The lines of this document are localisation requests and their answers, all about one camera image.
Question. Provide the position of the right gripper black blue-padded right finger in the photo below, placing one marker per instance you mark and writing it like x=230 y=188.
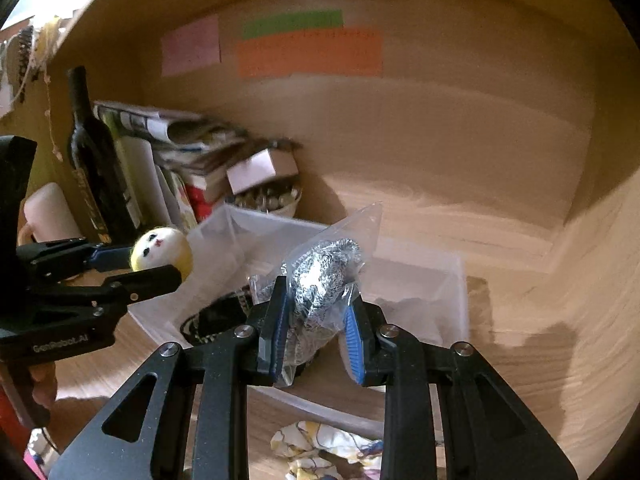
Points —
x=489 y=432

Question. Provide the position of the pink sticky note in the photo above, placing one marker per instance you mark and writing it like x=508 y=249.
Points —
x=191 y=46

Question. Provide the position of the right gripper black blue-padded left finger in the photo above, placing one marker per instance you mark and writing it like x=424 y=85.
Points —
x=183 y=411

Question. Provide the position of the small white cardboard box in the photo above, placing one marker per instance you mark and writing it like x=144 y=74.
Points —
x=262 y=167

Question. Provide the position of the yellow doll head toy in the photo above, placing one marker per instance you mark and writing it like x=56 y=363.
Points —
x=163 y=246

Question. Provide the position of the clear plastic storage bin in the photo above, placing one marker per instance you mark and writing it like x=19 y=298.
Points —
x=419 y=289

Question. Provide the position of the black patterned headband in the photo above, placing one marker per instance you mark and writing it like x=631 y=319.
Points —
x=25 y=43

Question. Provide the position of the stack of newspapers and books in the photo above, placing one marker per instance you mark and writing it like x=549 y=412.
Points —
x=171 y=159

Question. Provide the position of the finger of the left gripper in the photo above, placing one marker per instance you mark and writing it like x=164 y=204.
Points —
x=61 y=259
x=115 y=294

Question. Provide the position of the silver scrunchie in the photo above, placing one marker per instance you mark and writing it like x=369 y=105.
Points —
x=322 y=277

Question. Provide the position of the dark wine bottle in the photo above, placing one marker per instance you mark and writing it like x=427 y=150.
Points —
x=92 y=154

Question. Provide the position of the floral fabric scrunchie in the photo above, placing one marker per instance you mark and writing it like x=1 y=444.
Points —
x=320 y=451

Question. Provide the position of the pink ceramic mug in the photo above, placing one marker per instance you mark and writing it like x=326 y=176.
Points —
x=48 y=217

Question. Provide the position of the orange sticky note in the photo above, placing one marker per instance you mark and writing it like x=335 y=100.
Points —
x=342 y=51

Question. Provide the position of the green sticky note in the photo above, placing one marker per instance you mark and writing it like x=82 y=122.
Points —
x=290 y=22

